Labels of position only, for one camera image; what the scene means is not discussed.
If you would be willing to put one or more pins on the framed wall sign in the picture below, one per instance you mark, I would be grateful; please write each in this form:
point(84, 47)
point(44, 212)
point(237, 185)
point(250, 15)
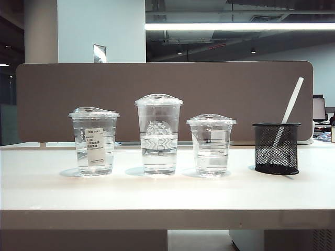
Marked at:
point(99, 53)

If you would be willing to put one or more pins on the clear lidded cup with label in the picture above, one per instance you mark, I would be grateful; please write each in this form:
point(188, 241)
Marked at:
point(94, 146)

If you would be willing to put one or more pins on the background computer monitor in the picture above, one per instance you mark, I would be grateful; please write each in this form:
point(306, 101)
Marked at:
point(318, 108)

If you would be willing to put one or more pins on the black ceiling spotlight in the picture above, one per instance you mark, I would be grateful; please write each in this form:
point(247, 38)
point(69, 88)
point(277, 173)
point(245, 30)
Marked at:
point(253, 50)

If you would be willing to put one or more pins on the brown desk divider panel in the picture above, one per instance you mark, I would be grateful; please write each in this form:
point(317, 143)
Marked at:
point(78, 83)

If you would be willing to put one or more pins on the grey under-desk cabinet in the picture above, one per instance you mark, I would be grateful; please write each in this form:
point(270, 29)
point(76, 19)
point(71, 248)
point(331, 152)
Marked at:
point(274, 241)

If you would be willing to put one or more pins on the small clear lidded cup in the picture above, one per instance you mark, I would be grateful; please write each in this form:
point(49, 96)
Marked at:
point(209, 157)

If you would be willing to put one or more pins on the tall clear logo cup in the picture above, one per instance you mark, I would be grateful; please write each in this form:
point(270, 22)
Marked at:
point(159, 146)

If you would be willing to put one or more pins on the seated background person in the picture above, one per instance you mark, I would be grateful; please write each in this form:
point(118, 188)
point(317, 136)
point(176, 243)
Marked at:
point(332, 119)

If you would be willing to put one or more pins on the long ceiling light strip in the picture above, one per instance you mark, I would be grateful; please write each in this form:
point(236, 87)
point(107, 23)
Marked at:
point(235, 26)

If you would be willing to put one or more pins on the black mesh pen holder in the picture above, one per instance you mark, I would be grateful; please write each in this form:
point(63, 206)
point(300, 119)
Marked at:
point(267, 151)

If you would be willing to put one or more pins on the beige box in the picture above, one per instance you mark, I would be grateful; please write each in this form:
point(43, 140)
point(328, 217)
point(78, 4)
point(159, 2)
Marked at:
point(333, 134)

